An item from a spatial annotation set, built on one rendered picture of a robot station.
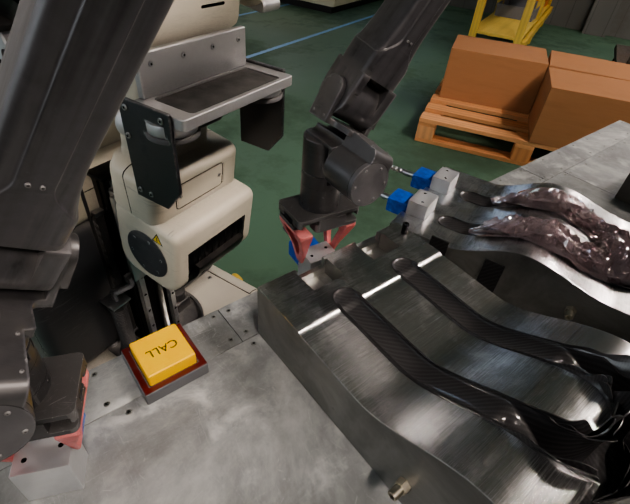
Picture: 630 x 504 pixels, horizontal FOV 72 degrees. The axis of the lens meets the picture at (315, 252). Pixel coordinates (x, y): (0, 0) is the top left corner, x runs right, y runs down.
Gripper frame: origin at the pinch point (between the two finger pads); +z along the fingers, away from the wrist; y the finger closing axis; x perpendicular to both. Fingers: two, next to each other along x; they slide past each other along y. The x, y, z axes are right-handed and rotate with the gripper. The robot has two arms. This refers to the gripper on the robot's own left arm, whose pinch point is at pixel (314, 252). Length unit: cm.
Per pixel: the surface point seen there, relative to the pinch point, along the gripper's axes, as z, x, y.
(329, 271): -2.7, -7.4, -2.2
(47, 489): 3.6, -16.5, -40.0
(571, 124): 48, 86, 234
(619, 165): 3, 0, 91
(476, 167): 80, 111, 194
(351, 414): -0.1, -25.8, -10.8
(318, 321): -4.1, -15.6, -9.2
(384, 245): -2.8, -6.2, 8.5
